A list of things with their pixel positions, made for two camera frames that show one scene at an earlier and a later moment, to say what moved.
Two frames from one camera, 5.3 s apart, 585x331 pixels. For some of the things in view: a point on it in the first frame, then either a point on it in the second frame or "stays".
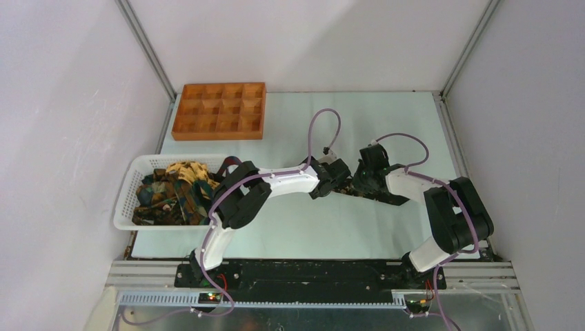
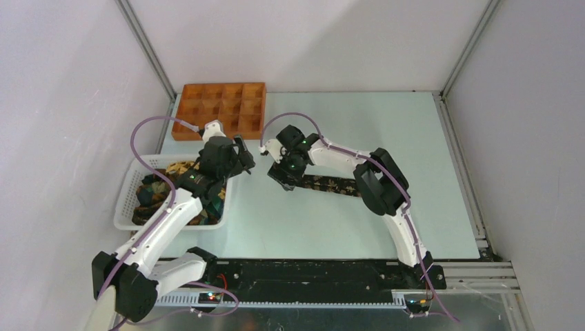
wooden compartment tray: (220, 111) stays
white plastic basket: (167, 192) stays
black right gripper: (356, 178) to (278, 171)
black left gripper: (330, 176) to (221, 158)
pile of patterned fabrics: (179, 194) stays
